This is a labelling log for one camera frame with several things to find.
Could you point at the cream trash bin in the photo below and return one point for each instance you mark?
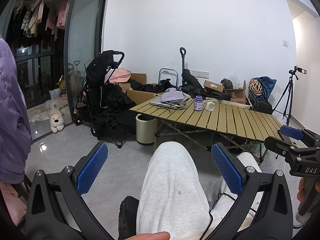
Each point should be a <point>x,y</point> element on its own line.
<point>145,130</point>

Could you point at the cardboard box with oval hole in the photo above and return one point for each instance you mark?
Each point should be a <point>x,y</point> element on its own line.
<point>213,86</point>

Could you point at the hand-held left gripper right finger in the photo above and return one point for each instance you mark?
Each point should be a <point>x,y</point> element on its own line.
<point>227,171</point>

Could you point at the black tripod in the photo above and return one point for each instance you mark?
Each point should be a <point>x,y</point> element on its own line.
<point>287,97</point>

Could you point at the open cardboard box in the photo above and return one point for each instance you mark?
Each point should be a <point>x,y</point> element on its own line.
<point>237,93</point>

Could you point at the person's grey pants legs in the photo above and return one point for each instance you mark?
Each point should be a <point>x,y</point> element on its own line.
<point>172,187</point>

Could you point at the blue bag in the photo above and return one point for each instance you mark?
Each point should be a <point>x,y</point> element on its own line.
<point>268,85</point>

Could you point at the pile of black clothes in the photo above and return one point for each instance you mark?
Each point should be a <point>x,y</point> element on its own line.
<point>150,87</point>

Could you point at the black stroller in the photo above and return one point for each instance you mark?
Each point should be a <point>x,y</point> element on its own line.
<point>100,75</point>

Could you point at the black folding chair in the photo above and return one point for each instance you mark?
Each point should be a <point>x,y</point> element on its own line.
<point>117,122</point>

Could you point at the person's left hand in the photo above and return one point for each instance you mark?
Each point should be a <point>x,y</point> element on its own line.
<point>147,236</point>

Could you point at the pink blanket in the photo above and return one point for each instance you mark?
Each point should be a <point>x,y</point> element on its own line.
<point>121,76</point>

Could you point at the folding slat table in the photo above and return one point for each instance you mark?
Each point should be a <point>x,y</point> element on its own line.
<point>232,120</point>

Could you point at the black backpack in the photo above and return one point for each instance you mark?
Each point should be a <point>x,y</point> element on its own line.
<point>262,106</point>

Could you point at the black cloth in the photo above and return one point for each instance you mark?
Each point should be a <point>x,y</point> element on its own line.
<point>127,217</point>

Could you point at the row of hanging clothes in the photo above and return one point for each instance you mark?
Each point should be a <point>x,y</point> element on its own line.
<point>37,17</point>

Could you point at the silver laptop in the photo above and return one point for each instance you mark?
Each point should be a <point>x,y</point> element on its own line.
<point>163,103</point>

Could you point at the purple bottle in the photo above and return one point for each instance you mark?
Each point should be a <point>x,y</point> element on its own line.
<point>198,103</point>

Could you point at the gold foil bag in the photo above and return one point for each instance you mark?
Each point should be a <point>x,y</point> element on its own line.
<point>61,83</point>

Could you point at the person's right hand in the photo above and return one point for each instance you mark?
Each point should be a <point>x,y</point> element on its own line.
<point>302,190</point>

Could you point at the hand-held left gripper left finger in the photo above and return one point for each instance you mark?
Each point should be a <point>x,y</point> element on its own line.
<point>92,171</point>

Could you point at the beige rolled mat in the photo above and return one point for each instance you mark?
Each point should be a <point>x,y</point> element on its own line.
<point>232,103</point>

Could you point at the white plush dog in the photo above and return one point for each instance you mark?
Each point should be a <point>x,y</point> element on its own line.
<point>56,122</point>

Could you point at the wall outlet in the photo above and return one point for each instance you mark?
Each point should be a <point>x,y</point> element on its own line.
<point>203,74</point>

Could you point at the rattan ball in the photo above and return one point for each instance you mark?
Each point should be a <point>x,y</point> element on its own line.
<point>256,87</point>

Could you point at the purple padded jacket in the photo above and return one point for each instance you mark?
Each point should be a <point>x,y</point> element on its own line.
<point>12,117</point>

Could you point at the large cardboard box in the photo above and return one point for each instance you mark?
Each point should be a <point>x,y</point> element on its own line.
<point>142,96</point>

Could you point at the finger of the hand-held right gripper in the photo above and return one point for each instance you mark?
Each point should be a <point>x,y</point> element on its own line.
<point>291,132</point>
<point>277,142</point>

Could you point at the glass sliding door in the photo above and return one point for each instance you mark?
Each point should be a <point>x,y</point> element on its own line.
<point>83,42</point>

